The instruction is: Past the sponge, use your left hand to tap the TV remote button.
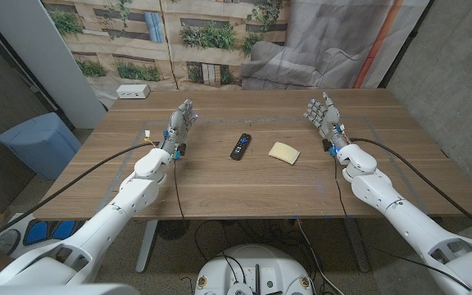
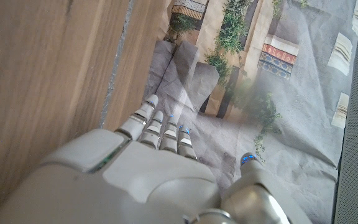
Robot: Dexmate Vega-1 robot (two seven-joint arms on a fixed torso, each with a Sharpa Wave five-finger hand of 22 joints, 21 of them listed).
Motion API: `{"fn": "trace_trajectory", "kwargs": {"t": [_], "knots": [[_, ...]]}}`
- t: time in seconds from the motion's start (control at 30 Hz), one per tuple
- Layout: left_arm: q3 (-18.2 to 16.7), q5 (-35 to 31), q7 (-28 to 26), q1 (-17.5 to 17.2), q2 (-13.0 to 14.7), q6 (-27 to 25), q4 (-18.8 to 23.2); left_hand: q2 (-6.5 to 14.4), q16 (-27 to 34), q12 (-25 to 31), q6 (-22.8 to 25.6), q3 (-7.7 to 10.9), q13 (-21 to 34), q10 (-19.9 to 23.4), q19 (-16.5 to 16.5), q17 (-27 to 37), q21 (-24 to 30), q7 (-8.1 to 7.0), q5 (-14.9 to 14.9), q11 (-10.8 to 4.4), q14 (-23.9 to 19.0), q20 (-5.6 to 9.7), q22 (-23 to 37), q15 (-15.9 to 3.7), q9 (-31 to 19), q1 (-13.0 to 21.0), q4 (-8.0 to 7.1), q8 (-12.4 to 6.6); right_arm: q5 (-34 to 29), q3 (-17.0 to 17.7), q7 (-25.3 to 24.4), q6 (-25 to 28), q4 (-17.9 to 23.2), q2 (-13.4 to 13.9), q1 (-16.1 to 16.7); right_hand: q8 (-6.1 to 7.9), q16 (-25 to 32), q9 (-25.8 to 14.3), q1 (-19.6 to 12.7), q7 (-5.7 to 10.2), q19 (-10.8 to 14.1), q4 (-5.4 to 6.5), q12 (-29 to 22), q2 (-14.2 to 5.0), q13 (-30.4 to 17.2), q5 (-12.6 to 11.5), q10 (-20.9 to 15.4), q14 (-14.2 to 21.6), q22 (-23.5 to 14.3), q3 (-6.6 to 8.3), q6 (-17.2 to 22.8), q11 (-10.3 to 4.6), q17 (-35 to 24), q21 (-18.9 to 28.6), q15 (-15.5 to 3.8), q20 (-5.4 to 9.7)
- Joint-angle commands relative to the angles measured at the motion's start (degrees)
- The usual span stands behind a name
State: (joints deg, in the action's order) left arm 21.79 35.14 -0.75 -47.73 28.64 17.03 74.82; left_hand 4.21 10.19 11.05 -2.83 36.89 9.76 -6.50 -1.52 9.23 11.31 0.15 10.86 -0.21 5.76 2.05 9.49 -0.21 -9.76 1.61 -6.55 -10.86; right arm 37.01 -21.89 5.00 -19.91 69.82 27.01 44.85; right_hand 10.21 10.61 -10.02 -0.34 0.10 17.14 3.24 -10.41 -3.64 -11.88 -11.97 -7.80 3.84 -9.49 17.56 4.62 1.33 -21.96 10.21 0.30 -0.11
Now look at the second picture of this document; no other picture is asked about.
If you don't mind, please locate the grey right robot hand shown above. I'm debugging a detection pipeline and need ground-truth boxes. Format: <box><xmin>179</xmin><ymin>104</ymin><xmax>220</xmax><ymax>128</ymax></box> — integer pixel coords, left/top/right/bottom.
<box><xmin>0</xmin><ymin>94</ymin><xmax>313</xmax><ymax>224</ymax></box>

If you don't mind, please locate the grey tape outline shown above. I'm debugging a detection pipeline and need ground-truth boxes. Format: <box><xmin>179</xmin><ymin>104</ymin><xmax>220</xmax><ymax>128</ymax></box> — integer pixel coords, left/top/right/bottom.
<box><xmin>99</xmin><ymin>0</ymin><xmax>135</xmax><ymax>129</ymax></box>

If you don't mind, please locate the printed building backdrop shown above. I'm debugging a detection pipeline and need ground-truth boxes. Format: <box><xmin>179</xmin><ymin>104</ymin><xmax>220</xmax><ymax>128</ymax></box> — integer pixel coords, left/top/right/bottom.
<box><xmin>141</xmin><ymin>0</ymin><xmax>358</xmax><ymax>224</ymax></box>

